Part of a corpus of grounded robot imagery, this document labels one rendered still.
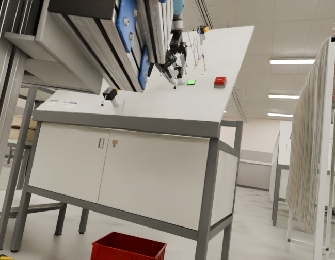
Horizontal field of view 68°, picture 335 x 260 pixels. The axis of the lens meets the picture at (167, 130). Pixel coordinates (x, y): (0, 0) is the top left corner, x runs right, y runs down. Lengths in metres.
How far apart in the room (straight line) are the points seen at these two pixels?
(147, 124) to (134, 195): 0.35
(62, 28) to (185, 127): 0.78
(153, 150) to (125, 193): 0.26
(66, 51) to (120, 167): 0.92
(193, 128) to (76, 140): 0.72
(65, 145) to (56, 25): 1.20
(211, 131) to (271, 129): 11.43
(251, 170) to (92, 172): 11.16
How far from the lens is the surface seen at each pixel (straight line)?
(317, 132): 1.51
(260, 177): 12.27
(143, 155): 1.23
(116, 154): 1.32
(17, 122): 1.98
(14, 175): 1.82
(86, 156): 1.45
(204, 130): 1.08
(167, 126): 1.15
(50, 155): 1.65
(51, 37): 0.41
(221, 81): 1.28
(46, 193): 1.65
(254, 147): 12.36
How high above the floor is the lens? 0.67
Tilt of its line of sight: 7 degrees up
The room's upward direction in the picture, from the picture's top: 9 degrees clockwise
